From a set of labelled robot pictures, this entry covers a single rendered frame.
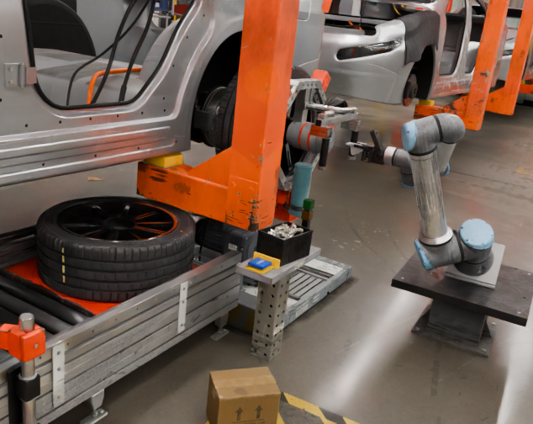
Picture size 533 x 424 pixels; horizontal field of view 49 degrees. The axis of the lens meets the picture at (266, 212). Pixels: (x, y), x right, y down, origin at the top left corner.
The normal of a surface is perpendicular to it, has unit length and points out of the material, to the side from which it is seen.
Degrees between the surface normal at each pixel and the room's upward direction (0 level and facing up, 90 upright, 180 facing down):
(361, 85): 107
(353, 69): 91
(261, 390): 0
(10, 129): 92
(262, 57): 90
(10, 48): 89
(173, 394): 0
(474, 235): 41
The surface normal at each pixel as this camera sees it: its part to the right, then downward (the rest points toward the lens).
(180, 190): -0.52, 0.22
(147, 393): 0.11, -0.94
